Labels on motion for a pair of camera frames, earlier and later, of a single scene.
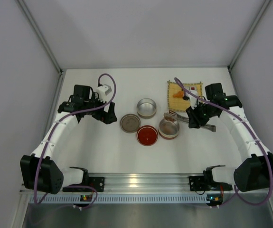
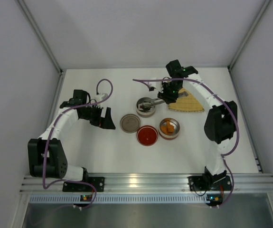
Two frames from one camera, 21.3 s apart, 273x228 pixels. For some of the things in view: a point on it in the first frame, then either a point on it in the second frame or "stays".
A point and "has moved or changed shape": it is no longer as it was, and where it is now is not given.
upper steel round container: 146,108 stays
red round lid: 147,135 stays
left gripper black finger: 110,117 -> 107,122
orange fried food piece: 180,94 has moved or changed shape
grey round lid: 130,123 stays
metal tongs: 184,119 -> 151,102
